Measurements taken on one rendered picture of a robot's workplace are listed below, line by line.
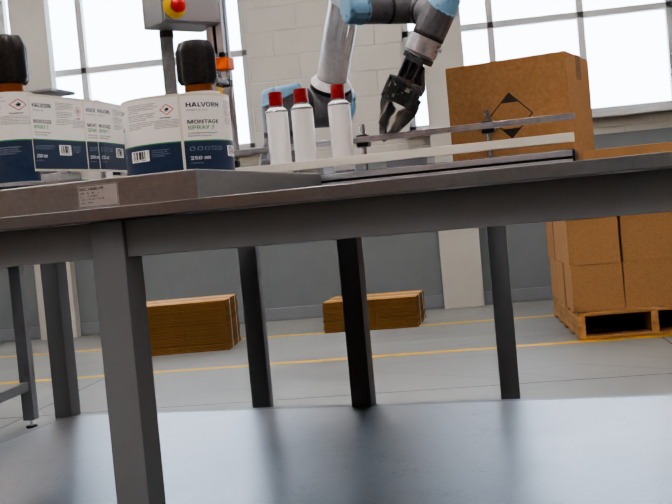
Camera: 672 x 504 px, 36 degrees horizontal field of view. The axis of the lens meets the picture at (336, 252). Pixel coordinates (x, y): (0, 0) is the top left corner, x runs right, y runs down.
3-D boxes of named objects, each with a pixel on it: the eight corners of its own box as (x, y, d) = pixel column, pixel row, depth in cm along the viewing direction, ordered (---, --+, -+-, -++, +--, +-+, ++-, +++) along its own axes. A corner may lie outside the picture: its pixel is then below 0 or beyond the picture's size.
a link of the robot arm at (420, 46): (415, 32, 239) (447, 46, 238) (407, 51, 240) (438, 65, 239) (408, 30, 232) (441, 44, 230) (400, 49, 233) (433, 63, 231)
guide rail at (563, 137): (123, 188, 252) (123, 180, 252) (126, 188, 253) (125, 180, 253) (574, 141, 221) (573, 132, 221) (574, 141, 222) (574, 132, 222)
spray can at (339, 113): (330, 173, 239) (322, 85, 238) (337, 174, 244) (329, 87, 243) (352, 171, 237) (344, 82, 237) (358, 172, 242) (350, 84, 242)
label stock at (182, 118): (165, 175, 180) (157, 92, 179) (108, 184, 195) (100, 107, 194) (257, 171, 193) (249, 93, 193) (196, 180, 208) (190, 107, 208)
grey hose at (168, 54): (164, 114, 261) (156, 31, 260) (170, 115, 265) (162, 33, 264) (177, 113, 260) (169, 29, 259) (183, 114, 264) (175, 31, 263)
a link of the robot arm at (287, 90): (256, 134, 296) (253, 86, 294) (300, 131, 301) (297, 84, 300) (271, 132, 285) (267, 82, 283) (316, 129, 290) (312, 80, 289)
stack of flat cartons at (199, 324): (129, 358, 652) (124, 308, 651) (148, 347, 705) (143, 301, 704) (230, 349, 649) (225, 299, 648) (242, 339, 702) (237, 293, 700)
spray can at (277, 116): (268, 180, 242) (260, 92, 242) (276, 180, 247) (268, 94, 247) (289, 178, 241) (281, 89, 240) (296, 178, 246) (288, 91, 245)
